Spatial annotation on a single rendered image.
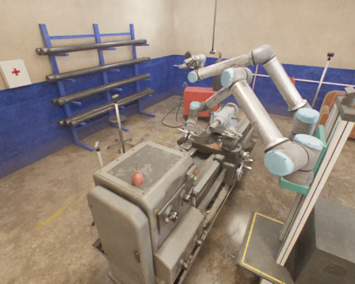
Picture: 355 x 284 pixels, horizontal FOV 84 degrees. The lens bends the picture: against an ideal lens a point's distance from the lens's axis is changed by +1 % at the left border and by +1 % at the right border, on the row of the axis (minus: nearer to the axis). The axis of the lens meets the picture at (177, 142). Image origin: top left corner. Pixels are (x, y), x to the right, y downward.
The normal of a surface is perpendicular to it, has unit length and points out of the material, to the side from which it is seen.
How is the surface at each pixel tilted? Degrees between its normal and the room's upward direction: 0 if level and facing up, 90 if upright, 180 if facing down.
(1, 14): 90
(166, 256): 32
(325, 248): 0
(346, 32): 90
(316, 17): 90
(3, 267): 0
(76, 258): 0
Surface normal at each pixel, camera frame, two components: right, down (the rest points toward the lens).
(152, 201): 0.60, -0.42
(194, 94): -0.21, 0.50
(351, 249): 0.00, -0.86
